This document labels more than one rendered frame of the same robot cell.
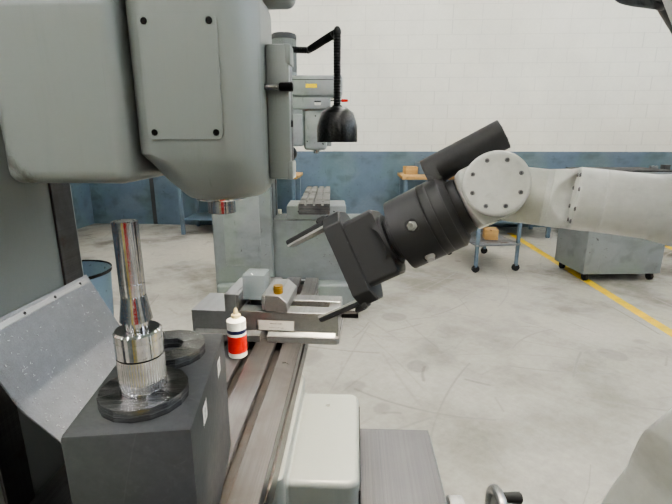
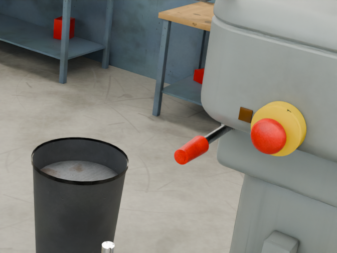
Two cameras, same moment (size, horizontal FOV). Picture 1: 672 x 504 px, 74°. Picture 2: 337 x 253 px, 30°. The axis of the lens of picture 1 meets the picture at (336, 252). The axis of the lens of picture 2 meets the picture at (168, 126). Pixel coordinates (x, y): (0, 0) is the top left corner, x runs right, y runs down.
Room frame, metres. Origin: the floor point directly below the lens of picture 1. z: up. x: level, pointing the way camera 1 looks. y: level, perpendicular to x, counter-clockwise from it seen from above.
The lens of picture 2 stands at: (0.94, -0.67, 2.03)
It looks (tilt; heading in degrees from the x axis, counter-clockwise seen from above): 23 degrees down; 116
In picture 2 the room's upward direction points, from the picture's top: 7 degrees clockwise
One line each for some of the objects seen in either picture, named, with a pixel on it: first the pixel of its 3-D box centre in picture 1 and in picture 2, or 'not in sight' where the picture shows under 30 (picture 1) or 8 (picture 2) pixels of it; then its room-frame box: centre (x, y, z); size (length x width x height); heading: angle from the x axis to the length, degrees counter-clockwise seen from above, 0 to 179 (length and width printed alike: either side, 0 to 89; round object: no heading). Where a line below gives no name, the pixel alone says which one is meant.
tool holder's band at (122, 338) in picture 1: (137, 332); not in sight; (0.42, 0.20, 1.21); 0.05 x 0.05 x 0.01
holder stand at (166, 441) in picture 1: (166, 437); not in sight; (0.47, 0.21, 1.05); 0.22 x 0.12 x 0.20; 6
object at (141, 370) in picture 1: (141, 361); not in sight; (0.42, 0.20, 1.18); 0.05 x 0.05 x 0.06
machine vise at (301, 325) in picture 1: (270, 307); not in sight; (1.01, 0.16, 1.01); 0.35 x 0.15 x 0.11; 85
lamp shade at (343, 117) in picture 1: (337, 123); not in sight; (0.82, 0.00, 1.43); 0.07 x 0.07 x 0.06
